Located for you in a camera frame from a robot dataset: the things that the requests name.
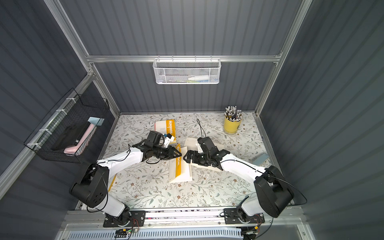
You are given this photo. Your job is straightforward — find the white orange notebook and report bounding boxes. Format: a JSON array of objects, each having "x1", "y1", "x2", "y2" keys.
[
  {"x1": 169, "y1": 144, "x2": 193, "y2": 184},
  {"x1": 155, "y1": 120, "x2": 177, "y2": 144}
]

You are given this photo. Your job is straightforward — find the cream lined notebook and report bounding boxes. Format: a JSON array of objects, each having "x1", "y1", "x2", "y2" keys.
[{"x1": 184, "y1": 138, "x2": 222, "y2": 172}]

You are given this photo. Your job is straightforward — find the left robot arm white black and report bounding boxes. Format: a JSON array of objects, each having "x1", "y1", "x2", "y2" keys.
[{"x1": 69, "y1": 131, "x2": 182, "y2": 227}]

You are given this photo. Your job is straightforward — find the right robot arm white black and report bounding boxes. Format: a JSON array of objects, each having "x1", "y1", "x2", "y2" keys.
[{"x1": 183, "y1": 137, "x2": 295, "y2": 223}]

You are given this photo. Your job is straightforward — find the yellow pencil cup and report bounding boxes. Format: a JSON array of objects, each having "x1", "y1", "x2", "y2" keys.
[{"x1": 224, "y1": 118, "x2": 242, "y2": 135}]

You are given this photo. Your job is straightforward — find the bundle of pencils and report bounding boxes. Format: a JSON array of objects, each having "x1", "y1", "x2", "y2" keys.
[{"x1": 225, "y1": 106, "x2": 243, "y2": 122}]

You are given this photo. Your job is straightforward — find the light blue phone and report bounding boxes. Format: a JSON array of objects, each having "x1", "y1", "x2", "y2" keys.
[{"x1": 252, "y1": 153, "x2": 269, "y2": 166}]

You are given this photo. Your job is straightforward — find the yellow framed box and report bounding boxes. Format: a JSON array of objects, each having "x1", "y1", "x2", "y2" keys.
[{"x1": 108, "y1": 174, "x2": 117, "y2": 192}]

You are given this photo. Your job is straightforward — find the light blue sticky notes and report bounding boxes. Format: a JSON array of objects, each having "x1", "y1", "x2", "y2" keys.
[{"x1": 88, "y1": 117, "x2": 105, "y2": 126}]

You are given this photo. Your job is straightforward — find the white tube in basket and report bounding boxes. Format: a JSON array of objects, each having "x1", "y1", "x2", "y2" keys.
[{"x1": 188, "y1": 75, "x2": 210, "y2": 81}]

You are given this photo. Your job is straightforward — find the pink stapler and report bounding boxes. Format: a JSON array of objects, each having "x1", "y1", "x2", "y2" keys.
[{"x1": 64, "y1": 124, "x2": 97, "y2": 156}]

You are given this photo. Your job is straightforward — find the black pouch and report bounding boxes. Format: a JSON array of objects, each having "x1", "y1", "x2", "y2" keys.
[{"x1": 51, "y1": 122, "x2": 90, "y2": 151}]

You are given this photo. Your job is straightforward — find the white wire mesh basket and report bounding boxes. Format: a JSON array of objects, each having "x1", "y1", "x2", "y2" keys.
[{"x1": 153, "y1": 58, "x2": 222, "y2": 85}]

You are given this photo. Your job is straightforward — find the black wire wall basket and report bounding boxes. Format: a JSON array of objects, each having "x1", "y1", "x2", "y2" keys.
[{"x1": 24, "y1": 93, "x2": 114, "y2": 164}]

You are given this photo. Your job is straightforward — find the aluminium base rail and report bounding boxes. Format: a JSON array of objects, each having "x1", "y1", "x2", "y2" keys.
[{"x1": 60, "y1": 207, "x2": 307, "y2": 231}]

